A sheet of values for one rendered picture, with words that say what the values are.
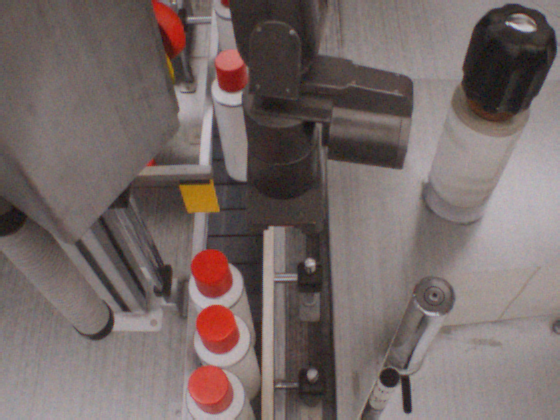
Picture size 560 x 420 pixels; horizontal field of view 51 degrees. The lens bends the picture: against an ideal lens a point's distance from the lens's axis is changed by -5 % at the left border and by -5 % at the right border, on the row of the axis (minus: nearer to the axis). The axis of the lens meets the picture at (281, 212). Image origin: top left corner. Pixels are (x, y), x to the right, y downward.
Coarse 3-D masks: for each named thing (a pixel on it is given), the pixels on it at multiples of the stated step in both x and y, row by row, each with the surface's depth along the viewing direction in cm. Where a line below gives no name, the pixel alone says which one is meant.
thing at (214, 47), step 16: (208, 64) 81; (208, 80) 79; (208, 96) 78; (208, 112) 77; (208, 128) 76; (208, 144) 74; (208, 160) 73; (192, 256) 67; (192, 304) 64; (192, 320) 63; (192, 336) 63; (192, 352) 62; (192, 368) 61
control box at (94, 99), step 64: (0, 0) 20; (64, 0) 22; (128, 0) 25; (0, 64) 21; (64, 64) 24; (128, 64) 28; (0, 128) 23; (64, 128) 26; (128, 128) 30; (0, 192) 32; (64, 192) 28
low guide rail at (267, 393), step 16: (272, 240) 73; (272, 256) 72; (272, 272) 71; (272, 288) 70; (272, 304) 69; (272, 320) 68; (272, 336) 67; (272, 352) 66; (272, 368) 65; (272, 384) 65; (272, 400) 64; (272, 416) 63
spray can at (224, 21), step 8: (216, 0) 76; (224, 0) 73; (216, 8) 75; (224, 8) 74; (216, 16) 76; (224, 16) 74; (224, 24) 75; (224, 32) 77; (232, 32) 76; (224, 40) 78; (232, 40) 77; (224, 48) 79; (232, 48) 79; (248, 72) 83
